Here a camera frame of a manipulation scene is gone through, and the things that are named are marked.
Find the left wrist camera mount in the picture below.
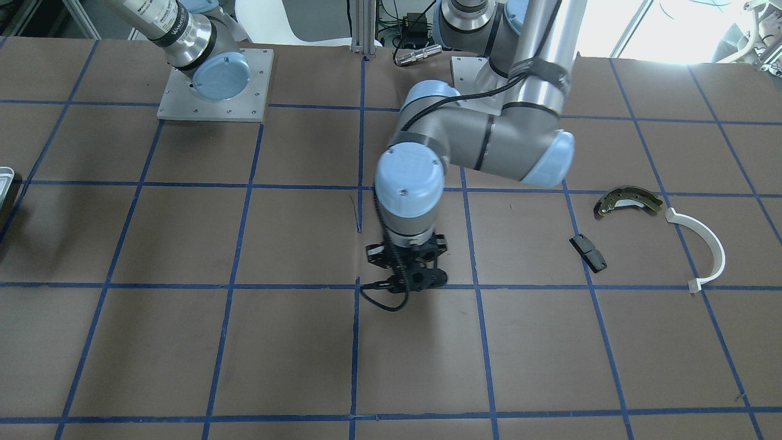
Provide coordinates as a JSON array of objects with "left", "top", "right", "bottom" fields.
[{"left": 400, "top": 264, "right": 448, "bottom": 292}]

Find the aluminium frame post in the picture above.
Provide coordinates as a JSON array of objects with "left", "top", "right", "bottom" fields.
[{"left": 346, "top": 1, "right": 379, "bottom": 59}]

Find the green brake shoe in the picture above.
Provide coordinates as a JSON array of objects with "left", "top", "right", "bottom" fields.
[{"left": 594, "top": 186, "right": 663, "bottom": 218}]

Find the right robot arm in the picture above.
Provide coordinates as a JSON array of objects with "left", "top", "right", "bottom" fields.
[{"left": 104, "top": 1, "right": 251, "bottom": 101}]

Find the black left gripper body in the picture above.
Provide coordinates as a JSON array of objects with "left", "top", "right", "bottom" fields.
[{"left": 382, "top": 233, "right": 440, "bottom": 270}]

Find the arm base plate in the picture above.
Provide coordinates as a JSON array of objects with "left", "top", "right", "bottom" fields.
[
  {"left": 450, "top": 56, "right": 487, "bottom": 95},
  {"left": 156, "top": 48, "right": 274, "bottom": 122}
]

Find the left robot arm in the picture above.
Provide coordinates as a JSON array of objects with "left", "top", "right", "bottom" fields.
[{"left": 367, "top": 1, "right": 587, "bottom": 268}]

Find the black brake pad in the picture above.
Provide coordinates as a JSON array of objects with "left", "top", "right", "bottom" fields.
[{"left": 569, "top": 233, "right": 608, "bottom": 273}]

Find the white plastic chair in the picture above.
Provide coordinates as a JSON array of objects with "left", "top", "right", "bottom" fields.
[{"left": 234, "top": 1, "right": 352, "bottom": 46}]

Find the white curved plastic bracket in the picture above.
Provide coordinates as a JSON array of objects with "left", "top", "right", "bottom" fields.
[{"left": 665, "top": 208, "right": 726, "bottom": 293}]

